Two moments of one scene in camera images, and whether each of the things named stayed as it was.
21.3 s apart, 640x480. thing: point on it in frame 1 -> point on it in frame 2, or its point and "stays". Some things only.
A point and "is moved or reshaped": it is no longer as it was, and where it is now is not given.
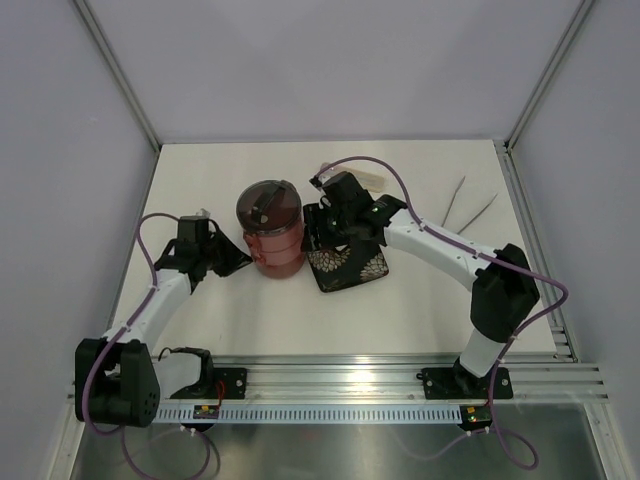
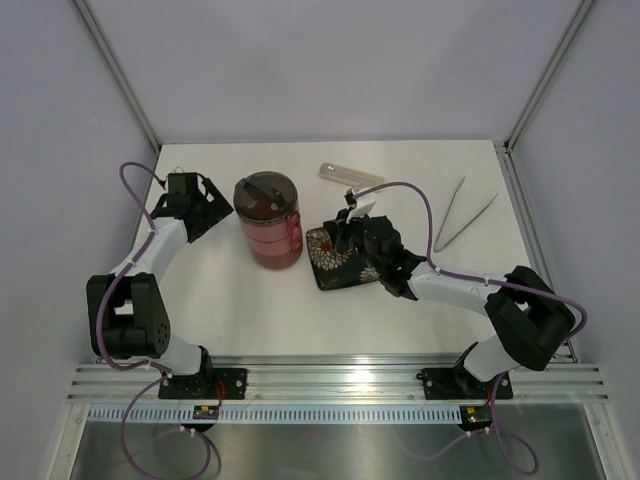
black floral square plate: (337, 269) stays
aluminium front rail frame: (390, 379) stays
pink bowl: (273, 243) -> (266, 233)
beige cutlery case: (371, 182) stays
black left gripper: (235, 258) -> (218, 208)
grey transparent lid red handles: (269, 206) is moved or reshaped
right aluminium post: (571, 33) stays
